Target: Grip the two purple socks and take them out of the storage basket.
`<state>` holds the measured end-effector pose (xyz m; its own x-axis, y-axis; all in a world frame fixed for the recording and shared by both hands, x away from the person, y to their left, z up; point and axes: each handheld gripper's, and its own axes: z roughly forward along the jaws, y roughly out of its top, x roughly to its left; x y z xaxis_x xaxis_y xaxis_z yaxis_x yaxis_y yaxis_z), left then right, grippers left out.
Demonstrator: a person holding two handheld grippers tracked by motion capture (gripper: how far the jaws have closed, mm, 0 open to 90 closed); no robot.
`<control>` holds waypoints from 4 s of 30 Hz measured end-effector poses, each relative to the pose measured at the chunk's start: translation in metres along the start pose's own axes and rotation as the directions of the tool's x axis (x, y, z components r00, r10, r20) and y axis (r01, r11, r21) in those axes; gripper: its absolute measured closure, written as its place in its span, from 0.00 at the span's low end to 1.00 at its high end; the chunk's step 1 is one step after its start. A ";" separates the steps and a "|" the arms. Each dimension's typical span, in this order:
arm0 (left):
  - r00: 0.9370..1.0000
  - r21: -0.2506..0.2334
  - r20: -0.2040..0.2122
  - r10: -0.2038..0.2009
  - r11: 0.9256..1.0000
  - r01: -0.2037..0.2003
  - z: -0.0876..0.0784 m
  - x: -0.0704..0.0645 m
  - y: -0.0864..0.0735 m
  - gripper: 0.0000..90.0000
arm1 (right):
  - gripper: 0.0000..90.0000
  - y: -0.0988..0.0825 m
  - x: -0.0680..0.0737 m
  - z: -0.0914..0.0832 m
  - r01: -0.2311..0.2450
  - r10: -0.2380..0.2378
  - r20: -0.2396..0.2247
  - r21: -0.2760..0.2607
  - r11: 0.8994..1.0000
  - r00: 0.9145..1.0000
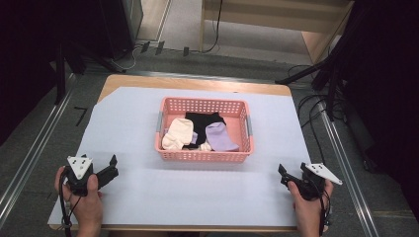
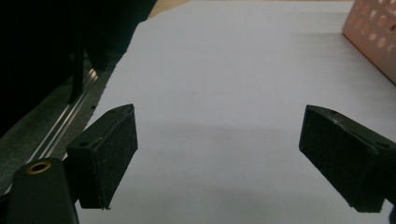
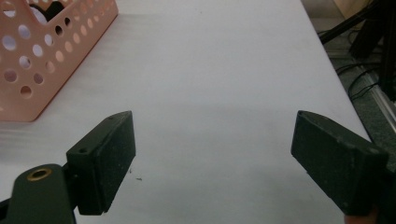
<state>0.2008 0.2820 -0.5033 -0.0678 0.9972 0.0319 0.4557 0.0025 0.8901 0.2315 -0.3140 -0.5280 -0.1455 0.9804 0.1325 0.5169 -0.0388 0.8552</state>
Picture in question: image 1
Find black floor cables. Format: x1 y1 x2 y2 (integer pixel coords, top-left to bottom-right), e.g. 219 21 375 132
287 63 347 166

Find white floor cable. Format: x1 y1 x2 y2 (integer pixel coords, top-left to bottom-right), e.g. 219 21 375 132
109 44 143 72

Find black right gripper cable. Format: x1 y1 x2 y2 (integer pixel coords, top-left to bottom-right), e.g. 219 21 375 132
315 187 332 237

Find black cabinet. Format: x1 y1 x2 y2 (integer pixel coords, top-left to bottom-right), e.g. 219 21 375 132
98 0 145 61

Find black hanging cable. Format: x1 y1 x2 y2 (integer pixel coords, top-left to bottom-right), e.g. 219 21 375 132
201 0 224 54

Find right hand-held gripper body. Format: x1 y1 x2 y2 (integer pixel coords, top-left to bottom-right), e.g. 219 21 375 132
293 162 344 202

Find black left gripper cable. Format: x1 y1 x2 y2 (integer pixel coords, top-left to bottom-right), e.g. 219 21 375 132
58 176 82 237

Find light wooden shelf unit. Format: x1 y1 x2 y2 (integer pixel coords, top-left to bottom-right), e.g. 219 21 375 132
199 0 356 64

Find pink plastic basket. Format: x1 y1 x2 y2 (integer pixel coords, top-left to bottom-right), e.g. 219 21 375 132
154 96 256 164

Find black sock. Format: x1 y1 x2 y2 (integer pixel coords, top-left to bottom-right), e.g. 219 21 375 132
184 112 227 148

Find person's right hand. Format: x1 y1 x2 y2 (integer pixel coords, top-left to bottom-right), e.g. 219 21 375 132
288 180 335 231

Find black metal stand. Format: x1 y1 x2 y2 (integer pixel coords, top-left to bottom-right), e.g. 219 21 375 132
274 48 345 122

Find person's left hand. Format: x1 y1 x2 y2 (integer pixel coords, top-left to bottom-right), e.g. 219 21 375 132
53 166 104 229

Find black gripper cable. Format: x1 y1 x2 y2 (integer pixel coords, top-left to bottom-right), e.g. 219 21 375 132
315 187 332 237
58 176 82 237

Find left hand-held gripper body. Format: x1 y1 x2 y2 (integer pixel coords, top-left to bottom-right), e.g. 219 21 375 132
62 154 95 198

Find white table sheet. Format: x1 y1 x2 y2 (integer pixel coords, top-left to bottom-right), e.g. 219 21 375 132
47 86 312 228

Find metal floor rail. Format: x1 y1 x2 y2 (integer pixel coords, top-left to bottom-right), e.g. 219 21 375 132
0 74 77 229
319 107 380 237

